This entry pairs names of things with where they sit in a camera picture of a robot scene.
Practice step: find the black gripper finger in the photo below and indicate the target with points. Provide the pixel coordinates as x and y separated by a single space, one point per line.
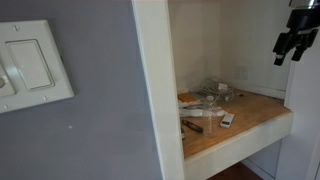
299 50
279 58

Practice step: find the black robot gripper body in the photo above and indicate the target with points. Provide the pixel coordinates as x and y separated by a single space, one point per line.
302 25

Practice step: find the black sunglasses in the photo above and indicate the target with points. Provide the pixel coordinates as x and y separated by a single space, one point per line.
192 126

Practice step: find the white remote control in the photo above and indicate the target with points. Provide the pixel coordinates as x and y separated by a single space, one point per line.
227 120

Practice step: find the clear plastic water bottle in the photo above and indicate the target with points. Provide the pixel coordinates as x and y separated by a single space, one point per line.
209 120

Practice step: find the white folded stand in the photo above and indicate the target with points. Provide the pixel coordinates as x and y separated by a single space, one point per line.
200 110

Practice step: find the colourful paperback book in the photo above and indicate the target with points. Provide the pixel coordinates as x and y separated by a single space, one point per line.
186 97

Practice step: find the white light switch plate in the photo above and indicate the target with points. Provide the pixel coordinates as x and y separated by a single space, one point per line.
31 68

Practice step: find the white power adapter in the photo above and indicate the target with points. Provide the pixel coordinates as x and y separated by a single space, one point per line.
222 87

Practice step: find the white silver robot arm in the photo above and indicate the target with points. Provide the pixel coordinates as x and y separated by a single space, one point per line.
303 4

